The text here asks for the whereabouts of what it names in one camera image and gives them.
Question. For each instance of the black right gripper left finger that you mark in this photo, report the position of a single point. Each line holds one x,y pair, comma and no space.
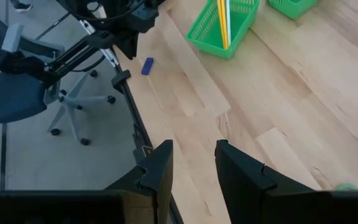
157,174

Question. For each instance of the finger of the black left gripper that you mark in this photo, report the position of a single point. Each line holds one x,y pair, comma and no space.
135,42
127,42

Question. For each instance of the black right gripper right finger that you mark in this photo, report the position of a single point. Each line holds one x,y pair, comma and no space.
244,193

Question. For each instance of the yellow pencil orange end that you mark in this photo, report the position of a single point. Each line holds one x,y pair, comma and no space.
220,21

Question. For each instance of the white pen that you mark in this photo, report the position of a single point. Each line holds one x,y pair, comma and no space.
229,18

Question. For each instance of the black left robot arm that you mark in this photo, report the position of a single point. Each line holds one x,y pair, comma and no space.
104,11

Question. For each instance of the blue eraser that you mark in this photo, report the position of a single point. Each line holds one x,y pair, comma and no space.
147,66

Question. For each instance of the green plastic basket bin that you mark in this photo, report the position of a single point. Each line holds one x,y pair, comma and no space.
210,40
291,11

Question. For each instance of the person's foot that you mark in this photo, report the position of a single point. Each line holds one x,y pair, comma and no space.
20,4

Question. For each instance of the blue grey office chair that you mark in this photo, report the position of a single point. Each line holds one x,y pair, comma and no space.
14,96

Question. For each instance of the silver frame bracket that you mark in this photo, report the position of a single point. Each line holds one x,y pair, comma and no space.
104,49

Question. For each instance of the black frame clamp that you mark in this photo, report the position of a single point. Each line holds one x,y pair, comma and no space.
121,77

